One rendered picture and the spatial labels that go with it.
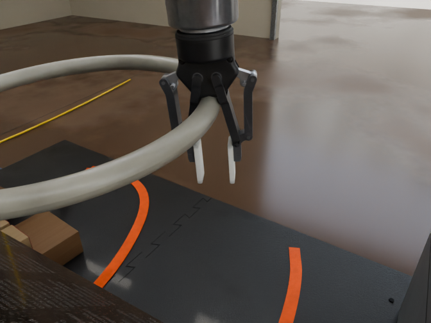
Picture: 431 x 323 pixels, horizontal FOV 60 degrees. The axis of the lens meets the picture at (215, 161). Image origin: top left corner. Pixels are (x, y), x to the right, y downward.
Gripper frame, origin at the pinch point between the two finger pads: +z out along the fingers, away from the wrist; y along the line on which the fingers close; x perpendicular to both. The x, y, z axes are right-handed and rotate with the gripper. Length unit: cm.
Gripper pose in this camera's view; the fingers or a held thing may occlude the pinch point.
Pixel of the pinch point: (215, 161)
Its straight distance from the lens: 57.7
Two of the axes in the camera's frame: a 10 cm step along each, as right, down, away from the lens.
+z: 0.7, 8.5, 5.3
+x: -1.0, 5.3, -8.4
